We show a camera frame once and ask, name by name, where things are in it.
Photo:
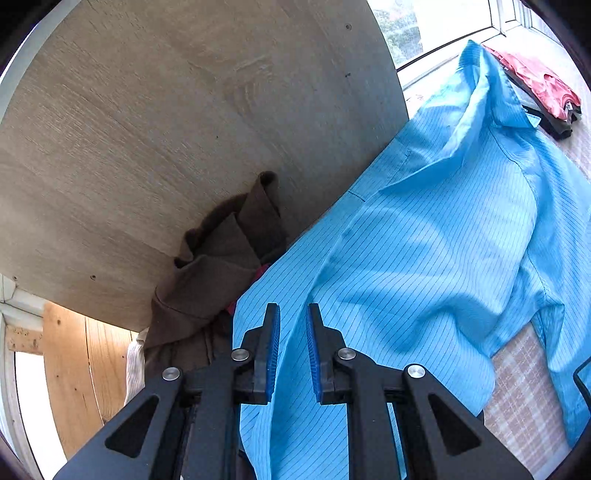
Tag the white striped cloth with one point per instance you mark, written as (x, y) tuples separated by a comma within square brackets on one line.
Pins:
[(135, 364)]

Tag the blue pinstriped work coat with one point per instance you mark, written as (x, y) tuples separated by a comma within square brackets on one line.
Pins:
[(438, 230)]

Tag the plywood board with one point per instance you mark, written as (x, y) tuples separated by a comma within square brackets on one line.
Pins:
[(69, 369)]

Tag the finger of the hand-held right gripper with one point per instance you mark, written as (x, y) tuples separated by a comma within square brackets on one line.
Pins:
[(586, 385)]

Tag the light laminate wooden board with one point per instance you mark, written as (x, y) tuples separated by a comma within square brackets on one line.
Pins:
[(138, 138)]

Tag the folded coral shirt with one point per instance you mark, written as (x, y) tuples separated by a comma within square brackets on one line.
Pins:
[(540, 78)]

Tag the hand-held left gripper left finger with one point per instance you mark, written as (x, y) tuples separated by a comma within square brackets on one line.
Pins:
[(272, 350)]

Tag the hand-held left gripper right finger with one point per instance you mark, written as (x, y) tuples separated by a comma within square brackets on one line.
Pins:
[(315, 355)]

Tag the green trees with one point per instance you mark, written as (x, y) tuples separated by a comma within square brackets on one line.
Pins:
[(401, 32)]

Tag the brown garment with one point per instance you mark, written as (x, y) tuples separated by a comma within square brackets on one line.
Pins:
[(207, 286)]

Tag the pink plaid cloth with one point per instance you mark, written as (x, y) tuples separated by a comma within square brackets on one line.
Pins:
[(521, 392)]

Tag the red garment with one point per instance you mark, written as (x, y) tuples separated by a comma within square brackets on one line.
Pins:
[(261, 272)]

